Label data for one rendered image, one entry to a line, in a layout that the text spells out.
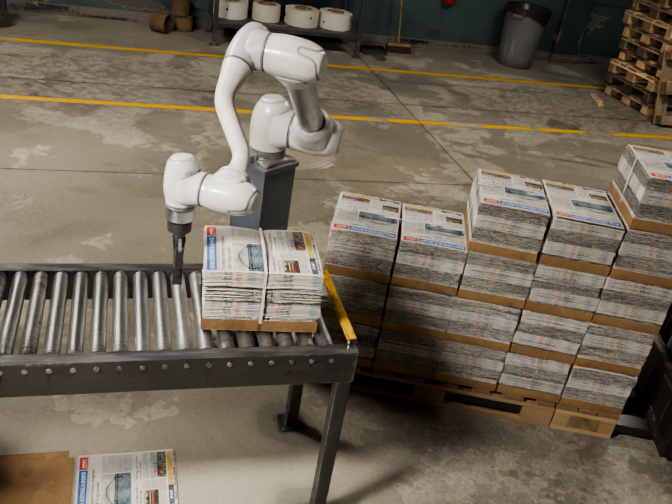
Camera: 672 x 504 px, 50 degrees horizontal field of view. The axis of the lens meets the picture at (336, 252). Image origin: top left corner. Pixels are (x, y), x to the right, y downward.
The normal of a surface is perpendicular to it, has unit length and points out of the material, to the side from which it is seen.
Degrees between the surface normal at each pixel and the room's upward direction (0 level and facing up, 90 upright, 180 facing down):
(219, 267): 4
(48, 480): 0
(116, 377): 90
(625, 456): 0
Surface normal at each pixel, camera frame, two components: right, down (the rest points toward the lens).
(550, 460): 0.15, -0.86
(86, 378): 0.24, 0.51
